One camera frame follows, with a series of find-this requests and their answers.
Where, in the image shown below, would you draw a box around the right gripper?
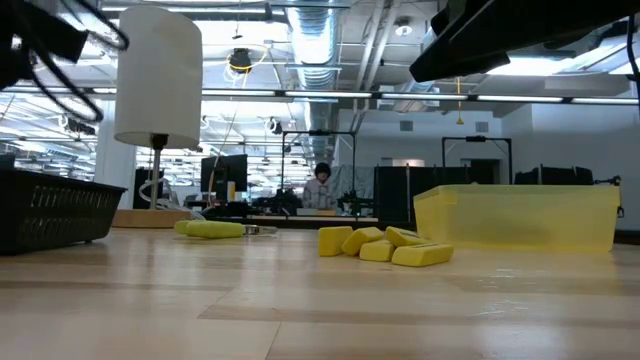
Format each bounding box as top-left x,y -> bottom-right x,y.
408,0 -> 640,84

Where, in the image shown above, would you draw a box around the yellow eraser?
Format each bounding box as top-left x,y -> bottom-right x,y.
383,225 -> 432,249
341,226 -> 385,257
317,225 -> 354,258
358,239 -> 396,263
391,242 -> 455,268

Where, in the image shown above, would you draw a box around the green-handled pliers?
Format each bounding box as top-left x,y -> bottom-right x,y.
173,219 -> 277,240

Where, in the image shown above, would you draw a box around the black mesh basket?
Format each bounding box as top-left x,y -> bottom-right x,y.
0,168 -> 127,256

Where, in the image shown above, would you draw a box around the black partition screen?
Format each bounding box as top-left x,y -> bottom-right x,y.
373,164 -> 501,224

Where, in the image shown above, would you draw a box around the yellow translucent plastic bin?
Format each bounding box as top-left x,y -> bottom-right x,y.
413,183 -> 622,254

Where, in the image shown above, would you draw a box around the person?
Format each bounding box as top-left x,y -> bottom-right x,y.
301,161 -> 339,210

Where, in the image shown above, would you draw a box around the black computer monitor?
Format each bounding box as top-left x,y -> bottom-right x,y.
200,153 -> 249,202

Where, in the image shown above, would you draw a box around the white cylindrical table lamp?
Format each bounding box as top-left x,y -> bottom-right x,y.
112,4 -> 204,229

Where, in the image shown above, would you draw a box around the yellow hanging cord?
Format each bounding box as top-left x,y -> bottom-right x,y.
454,74 -> 465,126

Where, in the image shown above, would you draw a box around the black overhead camera stand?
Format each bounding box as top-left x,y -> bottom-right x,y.
441,135 -> 513,184
281,130 -> 357,211

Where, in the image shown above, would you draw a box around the silver ceiling air duct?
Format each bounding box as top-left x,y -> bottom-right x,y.
287,0 -> 346,166

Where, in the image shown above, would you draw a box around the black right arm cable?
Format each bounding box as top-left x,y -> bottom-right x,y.
626,13 -> 640,89

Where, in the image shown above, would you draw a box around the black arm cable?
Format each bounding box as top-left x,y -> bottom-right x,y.
27,0 -> 130,124
626,13 -> 640,89

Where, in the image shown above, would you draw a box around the white lamp cable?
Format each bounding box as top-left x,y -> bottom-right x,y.
138,175 -> 207,221

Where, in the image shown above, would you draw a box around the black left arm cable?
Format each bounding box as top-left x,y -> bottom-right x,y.
27,0 -> 130,124

